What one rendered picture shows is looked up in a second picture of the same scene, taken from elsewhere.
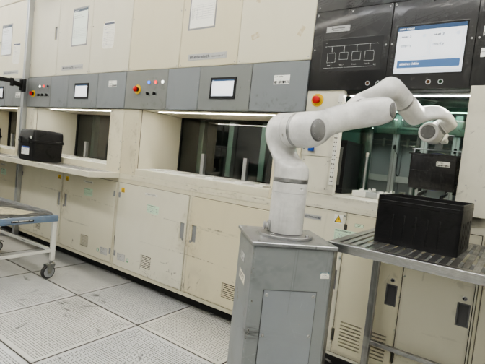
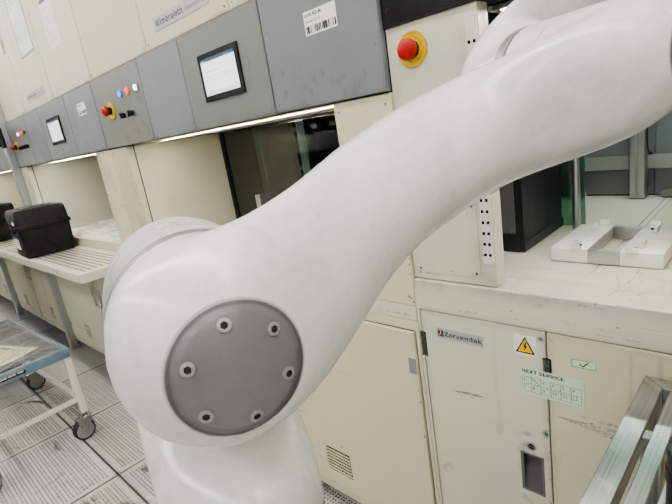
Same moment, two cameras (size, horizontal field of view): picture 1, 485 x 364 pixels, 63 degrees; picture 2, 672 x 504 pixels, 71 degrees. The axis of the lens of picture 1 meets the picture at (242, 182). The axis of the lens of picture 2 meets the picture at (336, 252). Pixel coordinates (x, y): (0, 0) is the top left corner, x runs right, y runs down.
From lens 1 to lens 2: 1.13 m
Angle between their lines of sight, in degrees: 15
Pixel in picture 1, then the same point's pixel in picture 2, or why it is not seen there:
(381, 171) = (611, 149)
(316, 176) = (451, 244)
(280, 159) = (158, 470)
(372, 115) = (583, 111)
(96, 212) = not seen: hidden behind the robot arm
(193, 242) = not seen: hidden behind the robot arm
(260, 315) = not seen: outside the picture
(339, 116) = (407, 177)
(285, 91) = (334, 47)
